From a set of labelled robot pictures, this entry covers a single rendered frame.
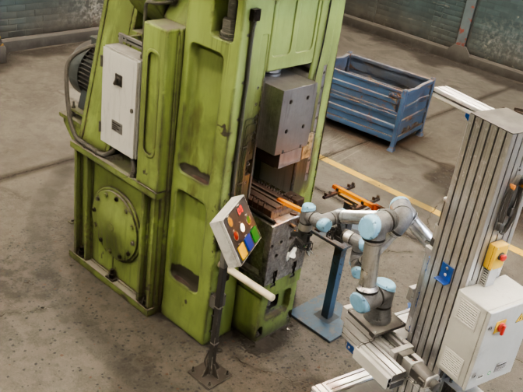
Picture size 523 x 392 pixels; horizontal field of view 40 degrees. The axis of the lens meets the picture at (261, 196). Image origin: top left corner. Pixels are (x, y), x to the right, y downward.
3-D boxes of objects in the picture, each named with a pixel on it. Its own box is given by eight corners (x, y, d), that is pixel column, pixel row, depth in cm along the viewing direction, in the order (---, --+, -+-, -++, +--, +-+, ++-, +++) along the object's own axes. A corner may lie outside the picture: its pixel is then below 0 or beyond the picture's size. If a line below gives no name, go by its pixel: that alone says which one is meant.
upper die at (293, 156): (300, 161, 438) (302, 147, 433) (278, 169, 424) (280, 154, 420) (250, 136, 462) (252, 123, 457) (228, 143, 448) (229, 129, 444)
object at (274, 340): (316, 334, 496) (316, 332, 495) (258, 369, 456) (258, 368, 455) (274, 306, 518) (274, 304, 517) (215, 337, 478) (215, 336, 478)
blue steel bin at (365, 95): (423, 136, 854) (438, 77, 821) (392, 153, 795) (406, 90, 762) (338, 104, 912) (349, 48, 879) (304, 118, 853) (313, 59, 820)
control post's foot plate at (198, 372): (234, 376, 448) (236, 364, 444) (208, 391, 433) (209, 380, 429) (211, 357, 461) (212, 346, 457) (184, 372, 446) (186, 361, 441)
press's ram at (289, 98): (316, 142, 443) (327, 80, 424) (274, 155, 416) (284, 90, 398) (267, 118, 466) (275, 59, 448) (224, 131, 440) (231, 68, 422)
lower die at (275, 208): (291, 211, 454) (293, 200, 450) (269, 220, 441) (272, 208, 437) (244, 185, 478) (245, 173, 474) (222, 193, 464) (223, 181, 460)
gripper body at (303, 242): (300, 253, 393) (304, 235, 387) (292, 246, 399) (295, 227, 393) (312, 251, 397) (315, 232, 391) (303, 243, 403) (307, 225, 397)
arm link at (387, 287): (396, 304, 379) (402, 283, 373) (380, 312, 371) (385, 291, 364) (380, 292, 387) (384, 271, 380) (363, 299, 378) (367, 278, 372)
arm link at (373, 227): (383, 310, 371) (396, 214, 349) (363, 320, 361) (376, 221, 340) (365, 300, 379) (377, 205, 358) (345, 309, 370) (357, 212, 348)
